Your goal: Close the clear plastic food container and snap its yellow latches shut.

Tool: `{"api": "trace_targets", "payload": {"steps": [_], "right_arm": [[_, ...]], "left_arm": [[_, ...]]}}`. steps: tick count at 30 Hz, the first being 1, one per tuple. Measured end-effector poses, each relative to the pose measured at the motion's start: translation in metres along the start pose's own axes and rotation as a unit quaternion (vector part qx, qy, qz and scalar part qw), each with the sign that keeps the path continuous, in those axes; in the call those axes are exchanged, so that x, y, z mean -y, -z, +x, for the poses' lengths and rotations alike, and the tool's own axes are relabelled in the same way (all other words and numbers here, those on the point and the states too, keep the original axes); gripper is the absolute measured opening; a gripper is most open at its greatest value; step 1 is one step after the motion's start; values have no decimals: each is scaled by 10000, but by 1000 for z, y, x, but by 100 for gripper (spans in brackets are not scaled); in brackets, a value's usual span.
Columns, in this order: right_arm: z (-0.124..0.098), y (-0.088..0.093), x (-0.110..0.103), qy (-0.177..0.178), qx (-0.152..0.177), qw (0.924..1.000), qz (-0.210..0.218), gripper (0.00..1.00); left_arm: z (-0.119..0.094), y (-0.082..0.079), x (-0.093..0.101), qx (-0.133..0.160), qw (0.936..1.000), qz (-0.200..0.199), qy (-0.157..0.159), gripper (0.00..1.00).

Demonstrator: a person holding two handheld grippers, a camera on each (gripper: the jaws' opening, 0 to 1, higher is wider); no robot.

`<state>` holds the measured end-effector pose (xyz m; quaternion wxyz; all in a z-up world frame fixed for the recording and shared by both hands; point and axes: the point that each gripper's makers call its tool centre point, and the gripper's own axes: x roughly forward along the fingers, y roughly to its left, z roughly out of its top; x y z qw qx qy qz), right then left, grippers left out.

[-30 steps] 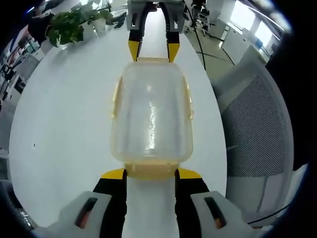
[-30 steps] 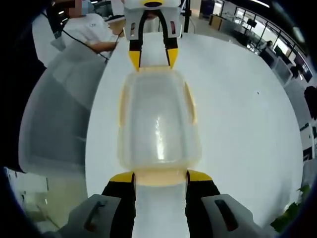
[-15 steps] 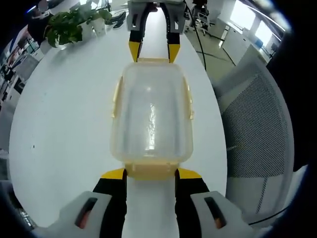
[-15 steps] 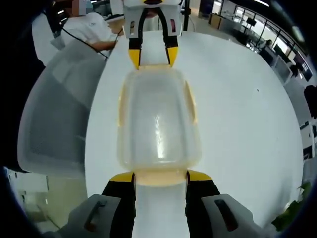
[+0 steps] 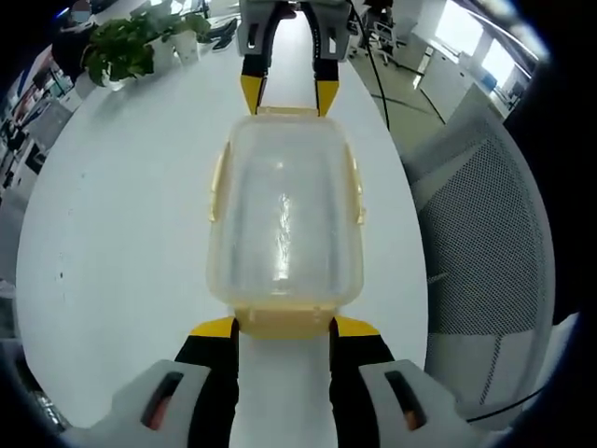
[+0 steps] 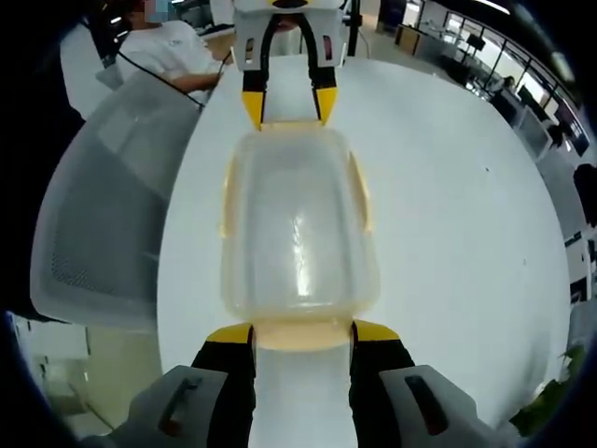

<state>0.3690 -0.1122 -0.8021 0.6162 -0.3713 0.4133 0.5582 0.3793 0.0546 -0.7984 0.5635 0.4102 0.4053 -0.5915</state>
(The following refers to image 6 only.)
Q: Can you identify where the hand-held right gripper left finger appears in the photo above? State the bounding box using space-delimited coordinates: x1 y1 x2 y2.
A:
111 321 257 448

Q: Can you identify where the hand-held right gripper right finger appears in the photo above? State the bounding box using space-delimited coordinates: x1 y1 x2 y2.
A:
349 319 509 448

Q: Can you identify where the clear plastic food container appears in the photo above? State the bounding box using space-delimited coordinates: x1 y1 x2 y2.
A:
217 121 382 354

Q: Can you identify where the black stand pole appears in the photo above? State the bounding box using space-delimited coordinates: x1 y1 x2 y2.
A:
347 0 368 60

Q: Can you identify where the wooden cabinet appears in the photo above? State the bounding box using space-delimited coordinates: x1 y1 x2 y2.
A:
395 25 423 55

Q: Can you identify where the person's torso in white shirt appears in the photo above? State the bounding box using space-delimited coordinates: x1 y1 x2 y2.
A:
60 8 223 122

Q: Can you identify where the green potted plant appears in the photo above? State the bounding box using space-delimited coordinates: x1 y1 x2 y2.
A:
507 344 590 440

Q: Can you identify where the white mesh office chair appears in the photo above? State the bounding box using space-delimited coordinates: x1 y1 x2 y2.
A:
30 69 206 335

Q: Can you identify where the row of office desks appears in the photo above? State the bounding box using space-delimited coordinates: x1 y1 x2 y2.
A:
437 46 594 156

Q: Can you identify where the dark office chair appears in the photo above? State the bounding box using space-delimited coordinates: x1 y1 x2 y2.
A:
572 162 597 214

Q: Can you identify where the thin black cable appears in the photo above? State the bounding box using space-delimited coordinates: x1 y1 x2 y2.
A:
115 48 205 111

